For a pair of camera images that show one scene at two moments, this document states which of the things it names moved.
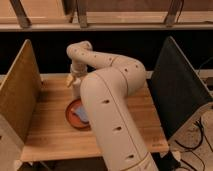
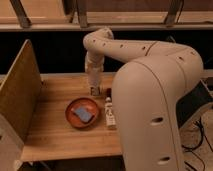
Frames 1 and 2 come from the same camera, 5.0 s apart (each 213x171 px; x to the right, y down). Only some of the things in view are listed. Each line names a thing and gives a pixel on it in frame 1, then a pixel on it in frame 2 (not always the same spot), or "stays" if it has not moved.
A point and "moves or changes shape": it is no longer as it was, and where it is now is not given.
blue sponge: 82,113 stays
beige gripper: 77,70 to 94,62
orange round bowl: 72,117 stays
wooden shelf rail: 105,15 stays
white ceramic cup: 76,87 moves or changes shape
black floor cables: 194,148 stays
